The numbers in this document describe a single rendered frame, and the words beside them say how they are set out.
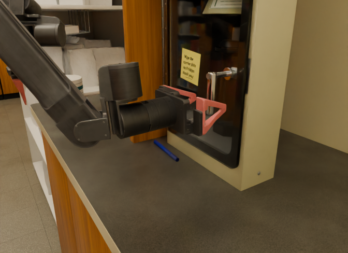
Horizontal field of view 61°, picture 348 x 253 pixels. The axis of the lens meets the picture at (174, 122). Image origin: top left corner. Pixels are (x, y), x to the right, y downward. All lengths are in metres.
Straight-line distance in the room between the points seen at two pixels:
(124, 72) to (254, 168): 0.38
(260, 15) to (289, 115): 0.57
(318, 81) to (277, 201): 0.47
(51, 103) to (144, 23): 0.45
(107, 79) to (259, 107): 0.32
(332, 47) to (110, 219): 0.77
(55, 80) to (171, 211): 0.34
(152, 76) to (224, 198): 0.42
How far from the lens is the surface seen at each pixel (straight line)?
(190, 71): 0.73
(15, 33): 0.50
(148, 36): 0.87
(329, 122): 1.02
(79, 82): 1.17
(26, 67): 0.50
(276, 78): 0.66
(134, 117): 0.49
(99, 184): 0.72
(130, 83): 0.48
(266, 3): 0.60
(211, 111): 0.61
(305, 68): 1.04
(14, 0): 0.86
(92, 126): 0.48
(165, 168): 0.77
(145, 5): 0.86
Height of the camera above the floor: 1.31
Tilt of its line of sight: 20 degrees down
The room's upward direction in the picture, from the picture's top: straight up
